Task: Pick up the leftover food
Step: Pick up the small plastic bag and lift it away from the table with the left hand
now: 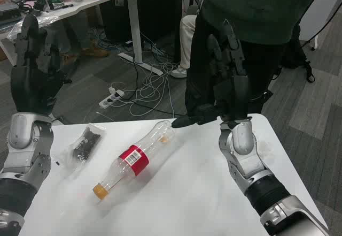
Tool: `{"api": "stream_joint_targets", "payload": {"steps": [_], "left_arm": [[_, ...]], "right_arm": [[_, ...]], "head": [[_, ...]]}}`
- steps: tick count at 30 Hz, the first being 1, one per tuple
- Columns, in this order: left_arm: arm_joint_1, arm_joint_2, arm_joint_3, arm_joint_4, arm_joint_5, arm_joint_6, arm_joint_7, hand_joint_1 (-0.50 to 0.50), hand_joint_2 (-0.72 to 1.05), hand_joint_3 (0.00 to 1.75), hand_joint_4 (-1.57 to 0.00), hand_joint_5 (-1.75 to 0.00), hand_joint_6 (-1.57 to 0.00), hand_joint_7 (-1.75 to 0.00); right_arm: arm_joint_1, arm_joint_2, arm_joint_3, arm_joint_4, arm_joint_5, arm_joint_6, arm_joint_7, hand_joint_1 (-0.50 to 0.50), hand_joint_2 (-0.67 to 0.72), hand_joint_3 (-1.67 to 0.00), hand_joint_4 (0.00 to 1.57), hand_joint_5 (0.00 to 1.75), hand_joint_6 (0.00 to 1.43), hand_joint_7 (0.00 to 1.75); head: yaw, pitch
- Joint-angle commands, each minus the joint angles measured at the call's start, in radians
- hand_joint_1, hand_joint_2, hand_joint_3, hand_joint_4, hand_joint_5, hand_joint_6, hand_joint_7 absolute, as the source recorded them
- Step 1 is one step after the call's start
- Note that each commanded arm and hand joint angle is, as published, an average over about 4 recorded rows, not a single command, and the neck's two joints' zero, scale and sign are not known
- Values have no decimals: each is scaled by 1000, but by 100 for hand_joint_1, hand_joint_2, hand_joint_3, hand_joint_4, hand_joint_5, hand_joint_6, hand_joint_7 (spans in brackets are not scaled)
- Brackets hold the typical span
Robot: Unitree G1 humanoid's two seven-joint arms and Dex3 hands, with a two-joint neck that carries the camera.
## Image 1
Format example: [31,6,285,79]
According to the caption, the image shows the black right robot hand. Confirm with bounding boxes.
[170,19,253,129]

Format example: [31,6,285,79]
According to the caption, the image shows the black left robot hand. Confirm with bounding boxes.
[10,13,73,116]

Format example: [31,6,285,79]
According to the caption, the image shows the clear bag of dark snack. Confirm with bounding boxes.
[52,123,107,173]

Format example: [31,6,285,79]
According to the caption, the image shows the seated person with brown shoes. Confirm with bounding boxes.
[60,13,111,66]

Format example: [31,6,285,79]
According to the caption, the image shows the crumpled clear plastic bag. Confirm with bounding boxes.
[7,12,60,42]

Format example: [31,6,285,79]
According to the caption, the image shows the white power strip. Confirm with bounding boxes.
[98,87,126,109]

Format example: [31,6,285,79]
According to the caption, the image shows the seated person in beige trousers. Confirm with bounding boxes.
[170,0,204,79]

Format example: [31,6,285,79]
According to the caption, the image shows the person in green sweater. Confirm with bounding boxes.
[184,0,325,119]

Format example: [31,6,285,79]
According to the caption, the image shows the black cabinet under desk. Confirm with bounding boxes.
[98,0,185,60]

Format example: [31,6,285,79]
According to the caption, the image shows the white standing desk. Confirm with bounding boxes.
[0,0,193,77]

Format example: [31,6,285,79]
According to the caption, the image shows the clear bottle with red label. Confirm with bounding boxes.
[92,120,177,201]

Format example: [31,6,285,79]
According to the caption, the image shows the white tangled floor cables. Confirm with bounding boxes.
[106,31,184,119]

